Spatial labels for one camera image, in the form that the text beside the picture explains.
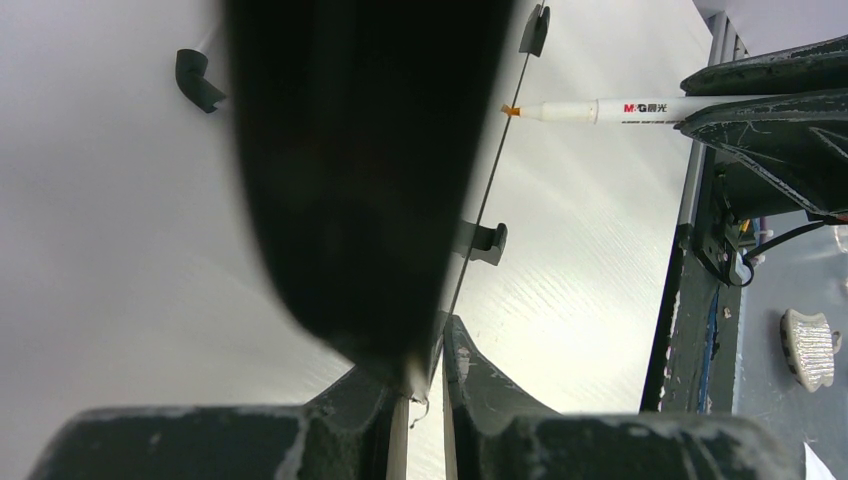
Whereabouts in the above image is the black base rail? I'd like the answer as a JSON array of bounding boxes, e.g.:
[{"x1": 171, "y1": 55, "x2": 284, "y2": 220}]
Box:
[{"x1": 639, "y1": 145, "x2": 742, "y2": 414}]

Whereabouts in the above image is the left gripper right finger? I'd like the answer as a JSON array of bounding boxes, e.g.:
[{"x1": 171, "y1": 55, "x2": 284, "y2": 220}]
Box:
[{"x1": 443, "y1": 315, "x2": 803, "y2": 479}]

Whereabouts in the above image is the black framed whiteboard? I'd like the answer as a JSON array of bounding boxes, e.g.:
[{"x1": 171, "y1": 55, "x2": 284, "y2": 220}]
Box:
[{"x1": 174, "y1": 1, "x2": 516, "y2": 400}]

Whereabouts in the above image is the white marker pen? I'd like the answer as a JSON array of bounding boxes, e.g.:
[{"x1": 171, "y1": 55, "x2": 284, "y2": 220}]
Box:
[{"x1": 500, "y1": 94, "x2": 763, "y2": 126}]

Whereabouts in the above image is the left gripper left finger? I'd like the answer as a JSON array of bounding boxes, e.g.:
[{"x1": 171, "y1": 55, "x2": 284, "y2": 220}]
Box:
[{"x1": 28, "y1": 367, "x2": 409, "y2": 479}]

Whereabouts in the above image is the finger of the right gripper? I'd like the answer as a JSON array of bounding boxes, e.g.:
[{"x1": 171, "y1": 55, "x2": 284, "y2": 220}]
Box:
[
  {"x1": 676, "y1": 89, "x2": 847, "y2": 216},
  {"x1": 680, "y1": 36, "x2": 847, "y2": 96}
]

